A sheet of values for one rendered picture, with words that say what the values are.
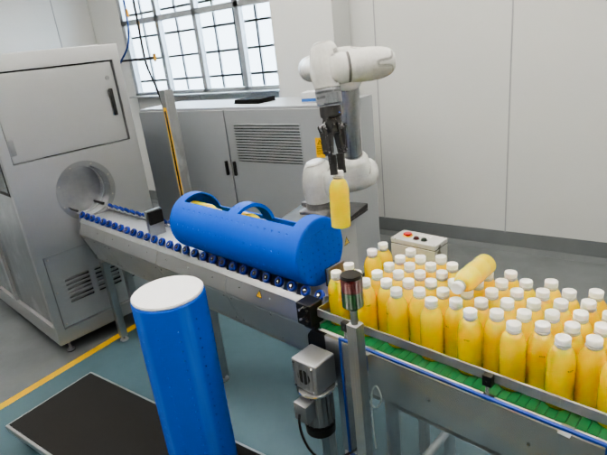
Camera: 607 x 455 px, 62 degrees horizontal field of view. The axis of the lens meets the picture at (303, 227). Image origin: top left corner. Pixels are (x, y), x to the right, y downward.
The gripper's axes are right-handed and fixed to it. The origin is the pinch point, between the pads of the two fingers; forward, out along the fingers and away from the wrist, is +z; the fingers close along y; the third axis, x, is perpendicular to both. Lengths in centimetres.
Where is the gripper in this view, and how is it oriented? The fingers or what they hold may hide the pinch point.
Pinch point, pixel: (337, 164)
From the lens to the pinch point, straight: 179.1
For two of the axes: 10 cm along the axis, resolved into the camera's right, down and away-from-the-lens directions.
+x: 7.2, 0.3, -7.0
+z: 1.4, 9.7, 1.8
